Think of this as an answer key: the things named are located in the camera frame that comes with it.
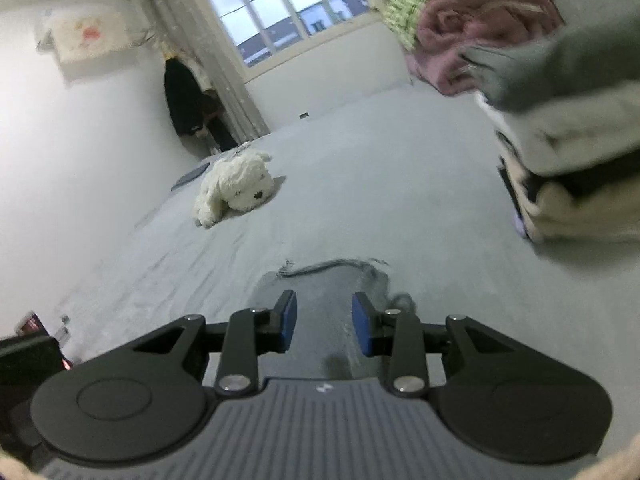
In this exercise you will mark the pink quilt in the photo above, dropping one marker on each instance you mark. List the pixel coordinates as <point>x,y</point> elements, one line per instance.
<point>460,20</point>

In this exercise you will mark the grey knitted sweater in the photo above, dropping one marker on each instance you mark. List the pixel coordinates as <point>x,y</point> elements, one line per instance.
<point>325,300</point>

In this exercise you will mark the dark flat tablet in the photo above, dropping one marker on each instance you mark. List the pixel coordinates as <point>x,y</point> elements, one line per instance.
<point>192,176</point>

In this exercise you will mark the covered wall air conditioner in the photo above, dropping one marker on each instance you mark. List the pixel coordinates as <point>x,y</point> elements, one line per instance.
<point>85,32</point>

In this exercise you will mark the grey curtain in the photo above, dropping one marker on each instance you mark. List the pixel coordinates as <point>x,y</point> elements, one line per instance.
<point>220,70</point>

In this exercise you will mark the folded grey garment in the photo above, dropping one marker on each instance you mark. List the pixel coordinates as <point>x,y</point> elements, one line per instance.
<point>560,70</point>

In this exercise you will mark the purple cloth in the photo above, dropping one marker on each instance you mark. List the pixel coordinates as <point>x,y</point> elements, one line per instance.
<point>521,225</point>

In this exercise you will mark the smartphone with lit screen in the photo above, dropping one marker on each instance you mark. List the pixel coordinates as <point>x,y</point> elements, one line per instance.
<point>31,325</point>

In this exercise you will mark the white plush dog toy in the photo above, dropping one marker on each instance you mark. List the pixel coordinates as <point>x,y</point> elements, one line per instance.
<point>235,185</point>

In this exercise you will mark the dark hanging jacket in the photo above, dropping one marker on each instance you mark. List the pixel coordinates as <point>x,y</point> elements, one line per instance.
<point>182,95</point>

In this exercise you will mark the folded black garment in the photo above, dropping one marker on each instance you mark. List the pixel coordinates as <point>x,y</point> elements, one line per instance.
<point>585,185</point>

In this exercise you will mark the grey bed sheet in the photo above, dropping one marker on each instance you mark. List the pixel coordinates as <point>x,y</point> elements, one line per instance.
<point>400,185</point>

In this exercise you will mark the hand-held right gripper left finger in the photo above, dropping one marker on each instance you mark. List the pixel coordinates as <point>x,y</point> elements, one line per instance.
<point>287,320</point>

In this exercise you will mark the green patterned blanket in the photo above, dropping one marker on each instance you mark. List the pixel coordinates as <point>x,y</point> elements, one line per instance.
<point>405,0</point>

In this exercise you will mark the window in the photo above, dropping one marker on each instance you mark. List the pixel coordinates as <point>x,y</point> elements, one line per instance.
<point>280,5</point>

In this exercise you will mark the folded white garment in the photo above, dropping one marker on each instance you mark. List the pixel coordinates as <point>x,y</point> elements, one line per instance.
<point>565,135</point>

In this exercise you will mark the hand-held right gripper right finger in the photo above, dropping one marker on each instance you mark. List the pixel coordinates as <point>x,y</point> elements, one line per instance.
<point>362,325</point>

